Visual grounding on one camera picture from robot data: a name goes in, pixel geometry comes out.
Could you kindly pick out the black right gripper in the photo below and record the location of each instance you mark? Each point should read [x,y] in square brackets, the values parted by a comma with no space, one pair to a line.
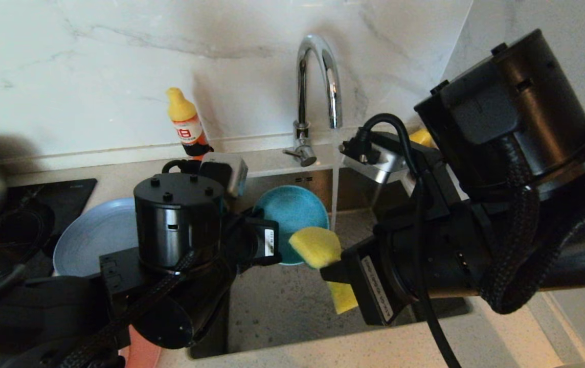
[502,102]

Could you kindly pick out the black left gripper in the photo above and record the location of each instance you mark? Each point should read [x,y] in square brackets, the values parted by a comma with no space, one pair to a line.
[175,225]

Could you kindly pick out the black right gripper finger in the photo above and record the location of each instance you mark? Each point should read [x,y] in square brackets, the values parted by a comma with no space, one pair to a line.
[346,266]

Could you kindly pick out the yellow fish-shaped sponge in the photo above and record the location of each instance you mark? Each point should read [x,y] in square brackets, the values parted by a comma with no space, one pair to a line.
[315,245]

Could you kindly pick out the teal bowl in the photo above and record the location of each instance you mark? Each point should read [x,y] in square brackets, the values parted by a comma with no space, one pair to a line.
[292,209]

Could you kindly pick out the yellow-capped dish soap bottle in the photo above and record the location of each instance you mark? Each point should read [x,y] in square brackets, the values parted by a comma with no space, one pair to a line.
[185,122]

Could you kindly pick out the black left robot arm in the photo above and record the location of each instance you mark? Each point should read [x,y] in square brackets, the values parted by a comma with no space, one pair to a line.
[42,317]

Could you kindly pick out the stainless steel sink basin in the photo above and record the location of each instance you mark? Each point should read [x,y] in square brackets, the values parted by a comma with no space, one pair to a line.
[282,301]

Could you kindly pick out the running tap water stream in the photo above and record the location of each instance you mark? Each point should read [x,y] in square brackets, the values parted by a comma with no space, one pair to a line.
[335,189]

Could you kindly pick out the blue plate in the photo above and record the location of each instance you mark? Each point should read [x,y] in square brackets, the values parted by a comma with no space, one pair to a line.
[93,230]

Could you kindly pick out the yellow pear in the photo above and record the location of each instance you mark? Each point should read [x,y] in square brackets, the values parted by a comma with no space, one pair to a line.
[421,138]

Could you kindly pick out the large pink plate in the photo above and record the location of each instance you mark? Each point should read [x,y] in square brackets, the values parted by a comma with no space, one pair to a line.
[141,350]

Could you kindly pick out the black induction cooktop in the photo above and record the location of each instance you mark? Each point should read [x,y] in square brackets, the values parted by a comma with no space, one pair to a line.
[42,204]

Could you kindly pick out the chrome gooseneck faucet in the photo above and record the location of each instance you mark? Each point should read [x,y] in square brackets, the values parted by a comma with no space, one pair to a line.
[301,92]

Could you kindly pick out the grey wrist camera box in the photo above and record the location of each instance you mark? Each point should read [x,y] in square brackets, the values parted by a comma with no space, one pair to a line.
[382,161]
[226,171]

